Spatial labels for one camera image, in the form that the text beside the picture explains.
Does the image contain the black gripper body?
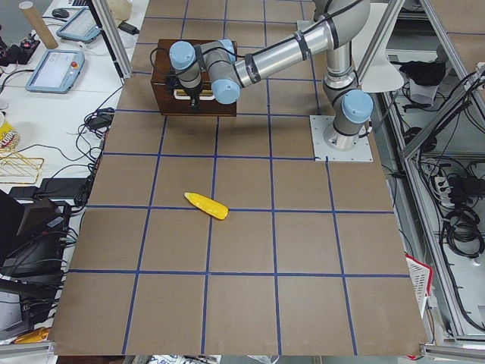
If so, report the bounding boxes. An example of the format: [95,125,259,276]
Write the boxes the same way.
[177,83,202,99]

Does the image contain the yellow corn cob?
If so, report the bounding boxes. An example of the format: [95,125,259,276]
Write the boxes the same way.
[184,192,229,220]

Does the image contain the light wood drawer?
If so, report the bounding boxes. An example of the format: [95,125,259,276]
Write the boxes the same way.
[173,88,215,101]

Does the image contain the dark wooden drawer cabinet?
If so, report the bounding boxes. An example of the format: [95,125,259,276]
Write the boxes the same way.
[151,39,237,117]

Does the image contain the black power adapter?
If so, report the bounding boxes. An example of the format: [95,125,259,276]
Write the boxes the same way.
[118,21,139,35]

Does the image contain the blue teach pendant far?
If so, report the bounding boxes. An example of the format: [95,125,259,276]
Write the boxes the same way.
[56,7,100,43]

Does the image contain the blue teach pendant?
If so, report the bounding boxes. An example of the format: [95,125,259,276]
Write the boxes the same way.
[56,7,100,43]
[25,50,85,94]

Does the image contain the blue teach pendant near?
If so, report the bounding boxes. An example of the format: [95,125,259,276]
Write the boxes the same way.
[25,50,85,94]

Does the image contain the cardboard tube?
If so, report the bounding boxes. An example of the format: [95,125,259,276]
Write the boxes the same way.
[18,1,58,49]

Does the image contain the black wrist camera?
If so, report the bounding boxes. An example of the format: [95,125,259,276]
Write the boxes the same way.
[164,74,179,92]

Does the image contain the aluminium frame post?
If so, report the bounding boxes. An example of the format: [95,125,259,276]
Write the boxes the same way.
[89,0,133,80]

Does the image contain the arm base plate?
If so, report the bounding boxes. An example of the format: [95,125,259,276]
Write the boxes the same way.
[309,115,373,163]

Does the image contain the gold wire basket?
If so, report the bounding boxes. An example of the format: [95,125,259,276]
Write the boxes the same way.
[1,149,45,184]

